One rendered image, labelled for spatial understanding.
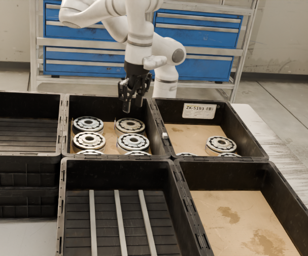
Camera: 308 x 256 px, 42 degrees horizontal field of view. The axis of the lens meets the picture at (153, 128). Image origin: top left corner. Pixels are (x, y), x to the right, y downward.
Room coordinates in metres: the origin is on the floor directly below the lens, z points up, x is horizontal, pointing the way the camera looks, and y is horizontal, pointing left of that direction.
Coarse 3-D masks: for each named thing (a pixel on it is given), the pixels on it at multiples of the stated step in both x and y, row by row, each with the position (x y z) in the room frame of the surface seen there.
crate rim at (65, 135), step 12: (72, 96) 1.26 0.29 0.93; (84, 96) 1.27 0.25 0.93; (96, 96) 1.28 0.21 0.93; (108, 96) 1.29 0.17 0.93; (132, 96) 1.32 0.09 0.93; (156, 120) 1.16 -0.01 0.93; (72, 156) 0.89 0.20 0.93; (84, 156) 0.89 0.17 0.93; (96, 156) 0.90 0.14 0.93; (108, 156) 0.91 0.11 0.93; (120, 156) 0.92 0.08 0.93; (132, 156) 0.93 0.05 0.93; (144, 156) 0.93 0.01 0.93; (156, 156) 0.94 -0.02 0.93; (168, 156) 0.95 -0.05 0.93
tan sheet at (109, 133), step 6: (108, 126) 1.25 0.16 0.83; (72, 132) 1.18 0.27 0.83; (108, 132) 1.21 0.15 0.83; (114, 132) 1.22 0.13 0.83; (108, 138) 1.17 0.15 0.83; (114, 138) 1.18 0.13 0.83; (72, 144) 1.10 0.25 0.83; (108, 144) 1.13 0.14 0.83; (114, 144) 1.14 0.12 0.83; (72, 150) 1.07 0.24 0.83; (108, 150) 1.10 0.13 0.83; (114, 150) 1.10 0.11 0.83; (150, 150) 1.13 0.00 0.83
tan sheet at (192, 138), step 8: (168, 128) 1.31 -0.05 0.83; (176, 128) 1.31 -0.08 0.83; (184, 128) 1.32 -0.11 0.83; (192, 128) 1.33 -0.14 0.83; (200, 128) 1.34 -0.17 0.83; (208, 128) 1.35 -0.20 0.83; (216, 128) 1.36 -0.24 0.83; (176, 136) 1.25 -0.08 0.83; (184, 136) 1.26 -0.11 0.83; (192, 136) 1.27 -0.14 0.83; (200, 136) 1.28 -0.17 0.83; (208, 136) 1.29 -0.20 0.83; (224, 136) 1.31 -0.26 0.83; (176, 144) 1.20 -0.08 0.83; (184, 144) 1.20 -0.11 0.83; (192, 144) 1.21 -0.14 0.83; (200, 144) 1.22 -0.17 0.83; (176, 152) 1.14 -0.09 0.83; (192, 152) 1.16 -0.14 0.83; (200, 152) 1.17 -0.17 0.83
